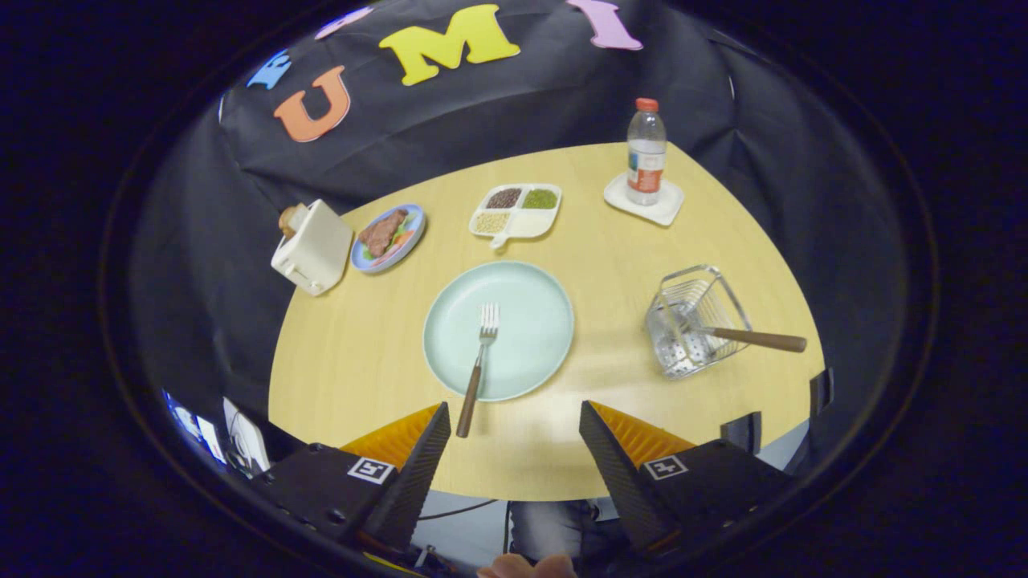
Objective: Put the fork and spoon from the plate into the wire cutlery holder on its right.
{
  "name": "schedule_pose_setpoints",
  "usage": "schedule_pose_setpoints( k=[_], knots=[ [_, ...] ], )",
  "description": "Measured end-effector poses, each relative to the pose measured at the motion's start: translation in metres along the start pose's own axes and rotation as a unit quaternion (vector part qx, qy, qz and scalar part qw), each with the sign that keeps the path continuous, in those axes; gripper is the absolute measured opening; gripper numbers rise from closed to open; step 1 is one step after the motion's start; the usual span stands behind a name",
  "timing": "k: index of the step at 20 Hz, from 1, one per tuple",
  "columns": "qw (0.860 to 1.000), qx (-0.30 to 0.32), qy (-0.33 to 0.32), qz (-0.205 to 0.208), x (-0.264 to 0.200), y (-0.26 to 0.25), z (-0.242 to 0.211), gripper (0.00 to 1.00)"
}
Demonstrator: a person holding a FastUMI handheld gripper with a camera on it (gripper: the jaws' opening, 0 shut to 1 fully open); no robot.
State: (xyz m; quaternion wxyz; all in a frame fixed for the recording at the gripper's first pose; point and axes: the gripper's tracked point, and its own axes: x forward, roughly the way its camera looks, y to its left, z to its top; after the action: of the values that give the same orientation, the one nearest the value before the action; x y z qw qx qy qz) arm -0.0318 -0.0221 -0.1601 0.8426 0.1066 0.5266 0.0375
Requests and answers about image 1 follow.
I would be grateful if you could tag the clear plastic water bottle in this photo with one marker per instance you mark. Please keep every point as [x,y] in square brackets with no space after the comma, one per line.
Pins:
[646,160]

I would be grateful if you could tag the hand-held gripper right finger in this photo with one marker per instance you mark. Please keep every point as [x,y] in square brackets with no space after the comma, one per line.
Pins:
[614,474]

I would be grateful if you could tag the black table clamp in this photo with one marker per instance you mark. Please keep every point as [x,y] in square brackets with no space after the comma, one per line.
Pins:
[743,432]
[821,392]

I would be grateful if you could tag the cream white toaster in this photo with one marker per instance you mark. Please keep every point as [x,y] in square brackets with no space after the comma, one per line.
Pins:
[317,249]

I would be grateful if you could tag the person's leg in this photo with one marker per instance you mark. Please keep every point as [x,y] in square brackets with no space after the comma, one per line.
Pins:
[554,526]

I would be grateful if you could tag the white printed sheet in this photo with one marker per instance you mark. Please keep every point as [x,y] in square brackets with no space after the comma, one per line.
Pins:
[249,441]

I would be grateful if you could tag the white divided dish with grains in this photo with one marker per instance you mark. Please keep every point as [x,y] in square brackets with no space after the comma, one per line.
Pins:
[530,223]

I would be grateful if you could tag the meat slice with vegetables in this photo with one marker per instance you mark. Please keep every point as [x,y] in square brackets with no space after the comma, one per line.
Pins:
[381,233]

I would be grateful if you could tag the pale green plate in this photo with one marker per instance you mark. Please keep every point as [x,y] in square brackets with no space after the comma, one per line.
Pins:
[530,329]

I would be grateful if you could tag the black backdrop cloth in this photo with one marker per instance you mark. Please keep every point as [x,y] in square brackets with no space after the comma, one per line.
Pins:
[482,112]

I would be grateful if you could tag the white square coaster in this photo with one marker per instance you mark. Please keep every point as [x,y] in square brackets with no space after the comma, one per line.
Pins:
[662,210]

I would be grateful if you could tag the brown bread slice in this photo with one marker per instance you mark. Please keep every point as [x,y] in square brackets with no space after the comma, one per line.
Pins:
[291,220]

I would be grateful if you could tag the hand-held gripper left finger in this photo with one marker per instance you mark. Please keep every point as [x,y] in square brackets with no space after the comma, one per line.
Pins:
[414,474]

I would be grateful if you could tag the computer screen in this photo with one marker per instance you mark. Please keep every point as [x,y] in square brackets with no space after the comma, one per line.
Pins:
[197,425]

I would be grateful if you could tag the blue rimmed plate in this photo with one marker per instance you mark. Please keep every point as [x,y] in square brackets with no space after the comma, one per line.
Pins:
[409,245]

